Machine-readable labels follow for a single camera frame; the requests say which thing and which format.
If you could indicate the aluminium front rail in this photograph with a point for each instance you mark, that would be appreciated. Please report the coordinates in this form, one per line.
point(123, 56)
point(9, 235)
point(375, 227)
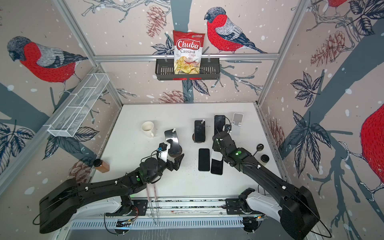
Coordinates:
point(182, 207)

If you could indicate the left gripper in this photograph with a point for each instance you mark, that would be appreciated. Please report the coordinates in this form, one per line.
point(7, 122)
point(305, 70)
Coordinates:
point(176, 164)

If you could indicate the black wire wall basket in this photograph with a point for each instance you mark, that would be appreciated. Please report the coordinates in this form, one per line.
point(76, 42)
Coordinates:
point(209, 70)

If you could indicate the pink chopstick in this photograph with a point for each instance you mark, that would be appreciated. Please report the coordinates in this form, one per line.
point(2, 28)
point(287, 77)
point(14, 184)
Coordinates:
point(150, 204)
point(156, 218)

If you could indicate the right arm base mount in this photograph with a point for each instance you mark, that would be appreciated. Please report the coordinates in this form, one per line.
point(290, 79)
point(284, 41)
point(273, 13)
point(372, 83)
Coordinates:
point(239, 205)

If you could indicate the white wire mesh shelf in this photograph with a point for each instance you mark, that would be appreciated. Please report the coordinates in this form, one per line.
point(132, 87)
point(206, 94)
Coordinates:
point(81, 102)

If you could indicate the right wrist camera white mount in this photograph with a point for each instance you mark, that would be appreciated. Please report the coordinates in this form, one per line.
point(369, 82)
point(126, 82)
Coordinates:
point(227, 128)

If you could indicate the large black reflective phone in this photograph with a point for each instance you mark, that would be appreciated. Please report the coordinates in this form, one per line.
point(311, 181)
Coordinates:
point(172, 138)

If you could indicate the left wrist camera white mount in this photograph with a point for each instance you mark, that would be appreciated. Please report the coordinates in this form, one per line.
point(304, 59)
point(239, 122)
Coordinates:
point(164, 155)

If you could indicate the Chuba cassava chips bag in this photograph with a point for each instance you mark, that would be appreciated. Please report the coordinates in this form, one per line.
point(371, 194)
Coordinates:
point(188, 50)

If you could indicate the right pink chopstick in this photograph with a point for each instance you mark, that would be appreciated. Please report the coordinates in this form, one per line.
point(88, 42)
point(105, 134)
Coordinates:
point(156, 218)

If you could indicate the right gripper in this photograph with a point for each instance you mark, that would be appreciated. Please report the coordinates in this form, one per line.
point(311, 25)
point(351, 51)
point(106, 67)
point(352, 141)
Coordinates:
point(215, 145)

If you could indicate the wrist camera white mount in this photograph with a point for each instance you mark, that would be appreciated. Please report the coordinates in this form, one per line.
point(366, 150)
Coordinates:
point(164, 155)
point(227, 128)

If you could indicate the white ceramic mug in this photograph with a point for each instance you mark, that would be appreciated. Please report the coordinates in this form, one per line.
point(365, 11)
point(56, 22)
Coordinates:
point(148, 128)

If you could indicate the tall black phone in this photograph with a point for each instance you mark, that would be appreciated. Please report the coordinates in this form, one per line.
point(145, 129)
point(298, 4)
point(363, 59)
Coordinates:
point(219, 123)

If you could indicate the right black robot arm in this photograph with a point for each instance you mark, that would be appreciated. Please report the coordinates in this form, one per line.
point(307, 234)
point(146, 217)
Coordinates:
point(298, 214)

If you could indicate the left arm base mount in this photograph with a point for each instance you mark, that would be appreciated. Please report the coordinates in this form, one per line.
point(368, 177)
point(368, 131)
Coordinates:
point(134, 208)

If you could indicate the left pink chopstick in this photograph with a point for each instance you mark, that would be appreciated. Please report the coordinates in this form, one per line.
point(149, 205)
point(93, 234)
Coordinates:
point(150, 204)

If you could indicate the purple-edged black phone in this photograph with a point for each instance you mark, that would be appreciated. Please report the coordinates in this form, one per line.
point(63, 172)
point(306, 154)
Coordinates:
point(199, 131)

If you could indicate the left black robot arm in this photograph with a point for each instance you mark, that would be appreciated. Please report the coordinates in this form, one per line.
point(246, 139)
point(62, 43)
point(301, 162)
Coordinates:
point(58, 206)

